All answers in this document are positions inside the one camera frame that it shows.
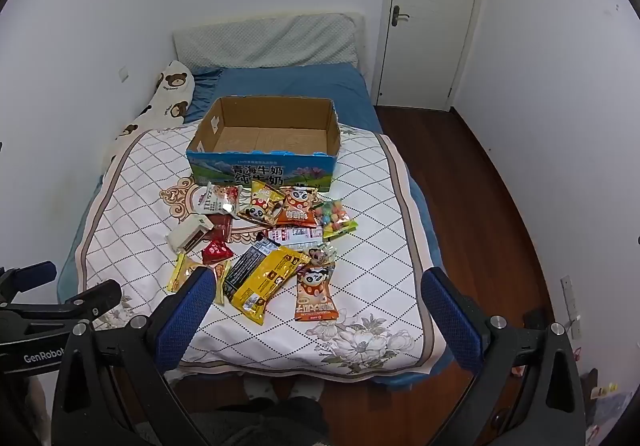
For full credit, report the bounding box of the floral checked quilt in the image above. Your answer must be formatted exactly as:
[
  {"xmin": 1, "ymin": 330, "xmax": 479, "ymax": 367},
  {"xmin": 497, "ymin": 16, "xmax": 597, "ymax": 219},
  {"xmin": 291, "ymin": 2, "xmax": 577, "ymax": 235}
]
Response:
[{"xmin": 75, "ymin": 119, "xmax": 448, "ymax": 379}]

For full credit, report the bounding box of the small red snack packet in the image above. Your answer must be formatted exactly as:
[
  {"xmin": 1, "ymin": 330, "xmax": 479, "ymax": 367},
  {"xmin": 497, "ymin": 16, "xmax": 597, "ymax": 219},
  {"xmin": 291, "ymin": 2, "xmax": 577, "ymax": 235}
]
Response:
[{"xmin": 201, "ymin": 239, "xmax": 236, "ymax": 266}]

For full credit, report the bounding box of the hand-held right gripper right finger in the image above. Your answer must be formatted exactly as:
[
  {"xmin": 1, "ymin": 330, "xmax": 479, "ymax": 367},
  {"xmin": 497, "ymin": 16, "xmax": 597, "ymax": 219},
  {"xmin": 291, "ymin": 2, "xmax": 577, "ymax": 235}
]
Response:
[{"xmin": 420, "ymin": 267, "xmax": 587, "ymax": 446}]

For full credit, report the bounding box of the person's right socked foot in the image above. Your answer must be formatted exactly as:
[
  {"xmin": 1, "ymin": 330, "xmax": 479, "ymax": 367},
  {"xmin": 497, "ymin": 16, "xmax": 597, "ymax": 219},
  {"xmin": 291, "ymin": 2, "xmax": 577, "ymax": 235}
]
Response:
[{"xmin": 287, "ymin": 378, "xmax": 323, "ymax": 402}]

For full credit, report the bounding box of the small brownish snack packet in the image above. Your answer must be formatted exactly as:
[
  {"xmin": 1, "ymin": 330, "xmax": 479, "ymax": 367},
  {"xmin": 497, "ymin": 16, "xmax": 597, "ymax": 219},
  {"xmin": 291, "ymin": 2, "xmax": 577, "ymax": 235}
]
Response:
[{"xmin": 302, "ymin": 246, "xmax": 337, "ymax": 272}]

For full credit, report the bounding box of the white power strip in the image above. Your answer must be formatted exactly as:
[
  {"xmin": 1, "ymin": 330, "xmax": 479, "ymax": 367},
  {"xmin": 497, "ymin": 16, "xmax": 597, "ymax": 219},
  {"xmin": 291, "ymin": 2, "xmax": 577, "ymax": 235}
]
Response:
[{"xmin": 560, "ymin": 275, "xmax": 583, "ymax": 339}]

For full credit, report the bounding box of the long red white packet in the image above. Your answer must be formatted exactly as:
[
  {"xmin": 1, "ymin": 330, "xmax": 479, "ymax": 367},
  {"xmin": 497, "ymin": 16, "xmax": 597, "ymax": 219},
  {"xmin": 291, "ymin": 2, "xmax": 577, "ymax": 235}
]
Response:
[{"xmin": 262, "ymin": 225, "xmax": 326, "ymax": 249}]

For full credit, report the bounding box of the grey dotted pillow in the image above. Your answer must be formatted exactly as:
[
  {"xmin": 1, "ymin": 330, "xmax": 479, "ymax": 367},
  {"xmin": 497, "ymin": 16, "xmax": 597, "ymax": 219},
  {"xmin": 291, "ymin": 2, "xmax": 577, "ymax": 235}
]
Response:
[{"xmin": 172, "ymin": 12, "xmax": 365, "ymax": 72}]

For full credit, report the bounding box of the white grain bar packet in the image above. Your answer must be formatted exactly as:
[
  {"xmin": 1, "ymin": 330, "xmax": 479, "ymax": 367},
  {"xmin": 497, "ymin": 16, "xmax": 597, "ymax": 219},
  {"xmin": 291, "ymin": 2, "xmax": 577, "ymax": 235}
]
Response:
[{"xmin": 194, "ymin": 182, "xmax": 242, "ymax": 218}]

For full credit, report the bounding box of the black yellow snack packet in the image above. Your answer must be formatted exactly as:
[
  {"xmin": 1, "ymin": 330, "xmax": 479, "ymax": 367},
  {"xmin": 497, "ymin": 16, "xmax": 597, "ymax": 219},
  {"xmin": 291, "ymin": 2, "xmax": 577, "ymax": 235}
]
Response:
[{"xmin": 222, "ymin": 233, "xmax": 312, "ymax": 326}]

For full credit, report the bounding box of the colourful candy ball bag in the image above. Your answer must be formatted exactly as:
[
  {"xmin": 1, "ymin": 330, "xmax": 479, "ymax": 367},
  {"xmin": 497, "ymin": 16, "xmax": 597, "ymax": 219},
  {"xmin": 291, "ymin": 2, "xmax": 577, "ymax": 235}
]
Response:
[{"xmin": 314, "ymin": 199, "xmax": 359, "ymax": 240}]

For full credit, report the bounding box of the large orange panda packet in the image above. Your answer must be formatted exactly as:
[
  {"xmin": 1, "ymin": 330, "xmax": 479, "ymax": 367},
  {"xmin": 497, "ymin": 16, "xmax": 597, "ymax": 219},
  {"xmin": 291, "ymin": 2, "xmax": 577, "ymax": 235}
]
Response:
[{"xmin": 293, "ymin": 262, "xmax": 341, "ymax": 323}]

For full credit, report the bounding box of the person's left socked foot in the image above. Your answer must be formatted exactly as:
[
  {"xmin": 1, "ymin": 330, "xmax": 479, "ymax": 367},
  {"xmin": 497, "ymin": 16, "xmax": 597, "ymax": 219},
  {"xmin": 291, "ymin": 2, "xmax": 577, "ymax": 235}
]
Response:
[{"xmin": 244, "ymin": 376, "xmax": 278, "ymax": 402}]

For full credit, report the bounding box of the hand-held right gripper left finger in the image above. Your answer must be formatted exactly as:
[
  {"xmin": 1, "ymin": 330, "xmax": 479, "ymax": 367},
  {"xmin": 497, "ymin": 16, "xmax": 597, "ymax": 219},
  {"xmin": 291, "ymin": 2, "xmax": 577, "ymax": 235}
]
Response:
[{"xmin": 51, "ymin": 266, "xmax": 221, "ymax": 446}]

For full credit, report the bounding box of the cream wafer packet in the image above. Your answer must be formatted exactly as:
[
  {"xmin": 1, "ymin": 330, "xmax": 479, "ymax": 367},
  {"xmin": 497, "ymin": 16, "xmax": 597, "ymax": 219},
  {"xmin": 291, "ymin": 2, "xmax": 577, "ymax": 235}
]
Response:
[{"xmin": 166, "ymin": 215, "xmax": 215, "ymax": 254}]

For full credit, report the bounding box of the brown snack packet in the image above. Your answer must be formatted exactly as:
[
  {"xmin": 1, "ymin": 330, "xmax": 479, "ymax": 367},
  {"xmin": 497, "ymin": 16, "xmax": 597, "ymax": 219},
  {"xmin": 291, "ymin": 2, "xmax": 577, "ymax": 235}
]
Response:
[{"xmin": 202, "ymin": 213, "xmax": 235, "ymax": 243}]

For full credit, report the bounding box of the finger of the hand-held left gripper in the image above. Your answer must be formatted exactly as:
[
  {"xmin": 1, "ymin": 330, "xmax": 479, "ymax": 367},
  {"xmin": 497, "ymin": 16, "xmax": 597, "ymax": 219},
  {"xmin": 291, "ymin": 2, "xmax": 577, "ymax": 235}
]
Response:
[
  {"xmin": 0, "ymin": 279, "xmax": 124, "ymax": 327},
  {"xmin": 0, "ymin": 261, "xmax": 57, "ymax": 299}
]

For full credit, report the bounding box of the yellow panda snack packet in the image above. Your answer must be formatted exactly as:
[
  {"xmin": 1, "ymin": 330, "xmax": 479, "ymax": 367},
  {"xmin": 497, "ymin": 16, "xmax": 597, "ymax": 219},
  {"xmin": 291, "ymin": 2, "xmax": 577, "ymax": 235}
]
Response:
[{"xmin": 236, "ymin": 179, "xmax": 285, "ymax": 227}]

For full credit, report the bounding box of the colourful paper clutter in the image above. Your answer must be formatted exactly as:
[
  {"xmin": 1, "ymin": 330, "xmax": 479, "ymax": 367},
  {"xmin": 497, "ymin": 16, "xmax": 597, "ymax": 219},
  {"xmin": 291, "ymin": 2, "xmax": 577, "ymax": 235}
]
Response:
[{"xmin": 575, "ymin": 366, "xmax": 623, "ymax": 446}]

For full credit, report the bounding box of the white door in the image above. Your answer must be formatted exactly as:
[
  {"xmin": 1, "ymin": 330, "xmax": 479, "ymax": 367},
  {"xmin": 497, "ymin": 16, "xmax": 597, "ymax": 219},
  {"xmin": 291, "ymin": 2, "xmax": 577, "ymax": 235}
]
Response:
[{"xmin": 376, "ymin": 0, "xmax": 485, "ymax": 110}]

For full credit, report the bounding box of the cardboard box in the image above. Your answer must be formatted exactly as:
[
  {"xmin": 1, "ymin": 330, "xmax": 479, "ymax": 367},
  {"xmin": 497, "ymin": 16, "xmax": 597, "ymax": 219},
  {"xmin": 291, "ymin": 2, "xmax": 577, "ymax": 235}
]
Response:
[{"xmin": 186, "ymin": 96, "xmax": 342, "ymax": 193}]

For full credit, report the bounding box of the yellow green cracker packet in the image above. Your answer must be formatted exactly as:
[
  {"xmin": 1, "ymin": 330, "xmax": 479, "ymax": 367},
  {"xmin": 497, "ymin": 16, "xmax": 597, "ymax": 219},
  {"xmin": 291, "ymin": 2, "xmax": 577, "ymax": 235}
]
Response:
[{"xmin": 167, "ymin": 252, "xmax": 232, "ymax": 307}]

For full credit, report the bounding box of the person's socked foot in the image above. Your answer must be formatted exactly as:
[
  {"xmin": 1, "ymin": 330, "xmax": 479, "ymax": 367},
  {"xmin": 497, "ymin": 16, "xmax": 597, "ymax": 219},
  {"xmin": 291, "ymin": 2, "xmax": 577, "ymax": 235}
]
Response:
[
  {"xmin": 244, "ymin": 376, "xmax": 278, "ymax": 402},
  {"xmin": 287, "ymin": 378, "xmax": 323, "ymax": 402}
]

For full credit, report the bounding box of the bear print pillow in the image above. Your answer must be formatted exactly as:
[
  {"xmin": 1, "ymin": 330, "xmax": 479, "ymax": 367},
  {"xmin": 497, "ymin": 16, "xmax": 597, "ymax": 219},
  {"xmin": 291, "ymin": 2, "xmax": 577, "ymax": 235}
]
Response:
[{"xmin": 102, "ymin": 60, "xmax": 197, "ymax": 177}]

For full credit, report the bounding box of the small orange panda packet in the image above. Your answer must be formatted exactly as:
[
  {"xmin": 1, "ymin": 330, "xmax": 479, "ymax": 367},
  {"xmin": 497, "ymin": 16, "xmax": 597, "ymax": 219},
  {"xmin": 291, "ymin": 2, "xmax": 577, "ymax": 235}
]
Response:
[{"xmin": 275, "ymin": 186, "xmax": 319, "ymax": 227}]

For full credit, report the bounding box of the blue bed sheet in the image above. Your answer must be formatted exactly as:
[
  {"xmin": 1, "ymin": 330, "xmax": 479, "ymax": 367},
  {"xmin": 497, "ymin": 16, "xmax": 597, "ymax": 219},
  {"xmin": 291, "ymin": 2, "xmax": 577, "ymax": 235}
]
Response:
[{"xmin": 56, "ymin": 64, "xmax": 471, "ymax": 389}]

